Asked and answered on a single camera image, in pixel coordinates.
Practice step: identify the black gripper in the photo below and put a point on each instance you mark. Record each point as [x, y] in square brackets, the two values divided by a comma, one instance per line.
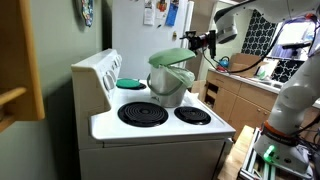
[201, 41]

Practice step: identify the green bin lid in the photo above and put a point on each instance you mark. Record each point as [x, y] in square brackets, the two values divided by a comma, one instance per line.
[171, 56]

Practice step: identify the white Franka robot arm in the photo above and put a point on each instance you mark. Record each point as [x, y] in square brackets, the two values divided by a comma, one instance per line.
[293, 96]

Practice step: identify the green bin liner bag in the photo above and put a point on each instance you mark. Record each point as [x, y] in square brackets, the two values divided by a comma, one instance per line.
[183, 76]

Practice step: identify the gold fridge magnet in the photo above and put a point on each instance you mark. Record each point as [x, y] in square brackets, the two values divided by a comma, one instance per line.
[174, 36]

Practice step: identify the blue paper note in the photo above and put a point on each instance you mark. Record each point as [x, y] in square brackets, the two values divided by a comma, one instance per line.
[172, 13]

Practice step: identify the blue kettle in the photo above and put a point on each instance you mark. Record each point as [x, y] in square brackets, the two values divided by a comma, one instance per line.
[225, 62]

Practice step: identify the paper note with red print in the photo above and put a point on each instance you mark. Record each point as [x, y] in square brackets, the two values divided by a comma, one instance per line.
[161, 8]

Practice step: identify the white paper note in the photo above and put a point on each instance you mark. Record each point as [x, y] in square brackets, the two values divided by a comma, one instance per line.
[149, 13]

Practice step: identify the white refrigerator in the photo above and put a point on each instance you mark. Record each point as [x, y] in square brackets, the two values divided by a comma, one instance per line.
[133, 43]

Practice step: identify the cardboard box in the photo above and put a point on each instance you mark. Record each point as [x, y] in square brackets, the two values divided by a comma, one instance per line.
[243, 66]

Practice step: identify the black white patterned panel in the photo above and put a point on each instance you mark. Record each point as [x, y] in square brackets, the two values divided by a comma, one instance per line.
[283, 71]
[258, 33]

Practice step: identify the small black coil burner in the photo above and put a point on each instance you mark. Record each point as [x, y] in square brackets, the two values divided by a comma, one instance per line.
[192, 115]
[141, 87]

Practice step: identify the white stove knob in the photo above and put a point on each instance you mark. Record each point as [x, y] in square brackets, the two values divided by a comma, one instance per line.
[116, 63]
[119, 58]
[112, 75]
[108, 82]

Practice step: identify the green round trivet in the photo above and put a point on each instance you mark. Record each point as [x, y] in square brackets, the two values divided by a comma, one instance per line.
[128, 83]

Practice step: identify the large black coil burner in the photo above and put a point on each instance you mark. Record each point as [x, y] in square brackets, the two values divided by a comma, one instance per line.
[142, 114]

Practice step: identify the wooden kitchen cabinets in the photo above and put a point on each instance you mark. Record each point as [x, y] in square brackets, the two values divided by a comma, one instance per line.
[246, 110]

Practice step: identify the bright window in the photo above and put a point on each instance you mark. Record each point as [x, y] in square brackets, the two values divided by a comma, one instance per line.
[293, 33]

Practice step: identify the white electric stove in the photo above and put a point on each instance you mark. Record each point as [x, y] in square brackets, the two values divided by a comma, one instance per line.
[150, 160]

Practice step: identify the wooden spice rack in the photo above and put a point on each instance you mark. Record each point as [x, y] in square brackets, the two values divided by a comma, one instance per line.
[30, 66]

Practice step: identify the black camera on stand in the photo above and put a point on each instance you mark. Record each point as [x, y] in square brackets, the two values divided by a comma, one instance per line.
[295, 46]

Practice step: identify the colourful decorative wall plate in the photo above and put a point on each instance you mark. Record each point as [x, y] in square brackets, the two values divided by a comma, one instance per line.
[87, 11]

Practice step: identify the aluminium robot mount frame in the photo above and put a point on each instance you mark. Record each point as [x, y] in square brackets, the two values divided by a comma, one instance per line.
[253, 166]

